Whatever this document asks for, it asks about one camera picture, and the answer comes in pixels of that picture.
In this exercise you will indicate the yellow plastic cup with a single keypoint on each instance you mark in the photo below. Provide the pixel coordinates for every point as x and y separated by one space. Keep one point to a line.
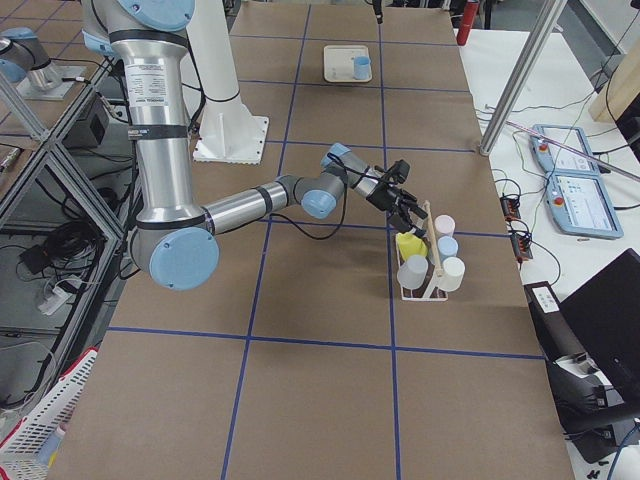
409 245

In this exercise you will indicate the grey plastic cup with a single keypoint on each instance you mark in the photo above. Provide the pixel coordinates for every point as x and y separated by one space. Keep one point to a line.
411 274

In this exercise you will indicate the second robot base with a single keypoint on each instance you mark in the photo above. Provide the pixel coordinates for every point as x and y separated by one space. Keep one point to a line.
26 64

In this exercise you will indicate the cream plastic tray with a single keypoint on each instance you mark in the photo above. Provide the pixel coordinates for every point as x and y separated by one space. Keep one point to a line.
338 62

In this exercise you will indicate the light blue cup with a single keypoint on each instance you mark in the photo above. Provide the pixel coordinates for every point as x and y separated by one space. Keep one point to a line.
447 247
362 69

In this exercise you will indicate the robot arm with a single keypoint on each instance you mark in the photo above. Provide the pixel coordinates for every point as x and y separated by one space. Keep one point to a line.
185 104

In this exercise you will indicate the black computer monitor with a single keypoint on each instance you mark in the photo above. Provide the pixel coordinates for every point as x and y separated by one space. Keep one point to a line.
604 316

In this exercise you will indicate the pale mint white cup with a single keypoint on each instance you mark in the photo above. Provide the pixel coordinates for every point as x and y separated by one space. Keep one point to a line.
453 273

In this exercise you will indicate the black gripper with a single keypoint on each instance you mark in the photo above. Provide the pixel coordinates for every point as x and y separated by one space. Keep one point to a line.
381 196

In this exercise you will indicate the red cylinder tube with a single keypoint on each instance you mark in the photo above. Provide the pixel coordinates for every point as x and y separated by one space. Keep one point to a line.
467 20

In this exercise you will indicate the aluminium frame column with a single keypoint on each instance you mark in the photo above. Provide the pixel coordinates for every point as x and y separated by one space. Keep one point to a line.
534 45

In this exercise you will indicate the white plastic basket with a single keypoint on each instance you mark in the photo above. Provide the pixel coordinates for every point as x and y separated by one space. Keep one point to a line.
31 447

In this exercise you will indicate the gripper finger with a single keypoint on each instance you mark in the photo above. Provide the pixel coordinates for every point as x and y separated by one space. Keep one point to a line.
378 10

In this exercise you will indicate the black power adapter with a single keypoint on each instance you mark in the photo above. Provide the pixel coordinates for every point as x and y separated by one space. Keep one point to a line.
90 126

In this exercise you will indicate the teach pendant with red button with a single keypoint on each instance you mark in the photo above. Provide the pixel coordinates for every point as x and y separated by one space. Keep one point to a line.
550 157

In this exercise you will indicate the pink plastic cup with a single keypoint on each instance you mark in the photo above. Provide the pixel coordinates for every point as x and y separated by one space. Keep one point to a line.
444 225

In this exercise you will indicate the white wire cup rack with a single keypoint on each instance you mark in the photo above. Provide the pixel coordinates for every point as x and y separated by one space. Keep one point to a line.
432 275

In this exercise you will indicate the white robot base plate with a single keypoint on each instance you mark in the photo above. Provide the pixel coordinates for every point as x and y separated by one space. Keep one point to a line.
228 131

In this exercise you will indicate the dark labelled box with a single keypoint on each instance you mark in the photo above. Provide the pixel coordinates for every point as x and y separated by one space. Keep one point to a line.
555 337

